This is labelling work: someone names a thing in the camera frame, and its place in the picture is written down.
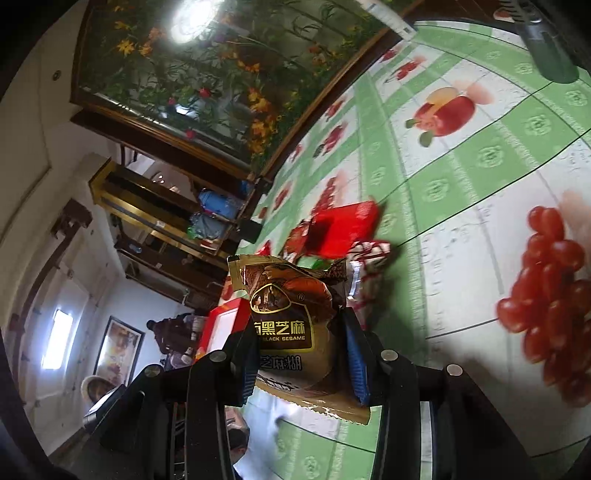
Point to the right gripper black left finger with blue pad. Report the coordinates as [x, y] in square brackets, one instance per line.
[171, 424]

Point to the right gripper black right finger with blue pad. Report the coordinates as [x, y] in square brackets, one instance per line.
[470, 439]

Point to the brown black sesame packet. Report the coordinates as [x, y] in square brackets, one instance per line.
[298, 316]

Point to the red rimmed white tray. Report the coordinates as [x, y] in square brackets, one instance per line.
[221, 322]

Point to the red white snack packet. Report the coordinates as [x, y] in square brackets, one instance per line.
[365, 264]

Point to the wooden shelf cabinet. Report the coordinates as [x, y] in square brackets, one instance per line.
[172, 244]

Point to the small black box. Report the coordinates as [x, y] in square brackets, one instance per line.
[249, 230]

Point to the red patterned snack packet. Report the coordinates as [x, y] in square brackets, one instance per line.
[295, 245]

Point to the blue bag on shelf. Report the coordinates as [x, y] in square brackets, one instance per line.
[221, 205]

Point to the green fruit-print tablecloth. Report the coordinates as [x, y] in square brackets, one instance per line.
[457, 136]

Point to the grey metal flashlight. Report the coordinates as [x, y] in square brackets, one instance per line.
[542, 41]

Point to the white spray bottle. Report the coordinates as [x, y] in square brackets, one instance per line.
[389, 17]

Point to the framed wall picture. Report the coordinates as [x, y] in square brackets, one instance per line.
[118, 353]

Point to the flower painting wooden frame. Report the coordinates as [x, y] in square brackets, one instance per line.
[222, 83]

